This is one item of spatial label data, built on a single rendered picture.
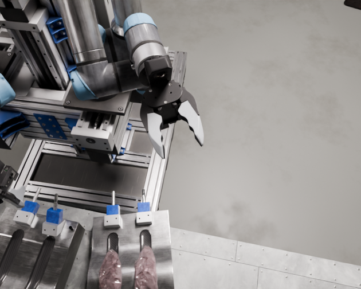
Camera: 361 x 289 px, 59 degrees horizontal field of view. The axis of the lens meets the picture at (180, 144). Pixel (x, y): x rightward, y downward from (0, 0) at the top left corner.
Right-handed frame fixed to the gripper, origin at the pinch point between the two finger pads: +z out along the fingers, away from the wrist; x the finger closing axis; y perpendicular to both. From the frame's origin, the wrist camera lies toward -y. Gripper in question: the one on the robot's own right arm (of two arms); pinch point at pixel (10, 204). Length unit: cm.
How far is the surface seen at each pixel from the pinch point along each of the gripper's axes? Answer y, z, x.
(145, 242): 0.9, 16.0, -40.6
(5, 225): -3.8, 11.9, 5.7
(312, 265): 6, 21, -97
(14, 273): -17.1, 12.6, -3.9
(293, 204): 61, 101, -113
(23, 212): 0.9, 9.2, 0.2
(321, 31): 229, 101, -133
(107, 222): 4.0, 12.8, -26.9
